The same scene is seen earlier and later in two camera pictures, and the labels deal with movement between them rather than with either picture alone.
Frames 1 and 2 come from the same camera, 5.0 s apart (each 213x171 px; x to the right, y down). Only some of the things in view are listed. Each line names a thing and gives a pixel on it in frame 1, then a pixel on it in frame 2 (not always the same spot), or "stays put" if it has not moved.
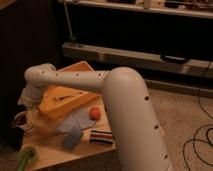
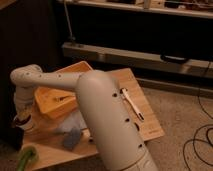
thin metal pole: [72, 37] stays put
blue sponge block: [72, 137] stays put
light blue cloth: [81, 118] stays put
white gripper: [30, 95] -> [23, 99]
